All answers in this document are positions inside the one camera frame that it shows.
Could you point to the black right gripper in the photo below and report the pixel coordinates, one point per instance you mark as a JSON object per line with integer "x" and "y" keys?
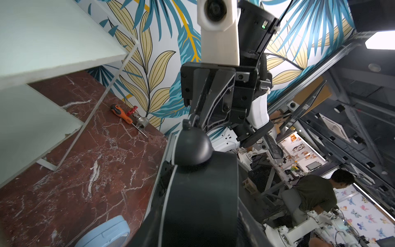
{"x": 227, "y": 96}

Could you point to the black twin-bell alarm clock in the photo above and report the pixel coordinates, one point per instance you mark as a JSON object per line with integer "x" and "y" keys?
{"x": 201, "y": 206}

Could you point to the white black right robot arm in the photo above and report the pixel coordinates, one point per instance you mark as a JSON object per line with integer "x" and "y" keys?
{"x": 255, "y": 28}

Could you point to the white two-tier shelf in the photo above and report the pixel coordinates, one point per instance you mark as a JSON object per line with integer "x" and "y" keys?
{"x": 41, "y": 40}

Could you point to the person in green shirt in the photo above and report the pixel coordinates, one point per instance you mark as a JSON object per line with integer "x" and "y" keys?
{"x": 317, "y": 193}

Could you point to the light blue square clock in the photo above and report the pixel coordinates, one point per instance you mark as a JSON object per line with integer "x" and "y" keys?
{"x": 112, "y": 233}

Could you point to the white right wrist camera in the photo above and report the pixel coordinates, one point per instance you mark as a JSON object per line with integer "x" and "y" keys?
{"x": 219, "y": 32}

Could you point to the orange handled screwdriver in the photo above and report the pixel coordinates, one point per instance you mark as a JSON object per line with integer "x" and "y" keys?
{"x": 117, "y": 110}

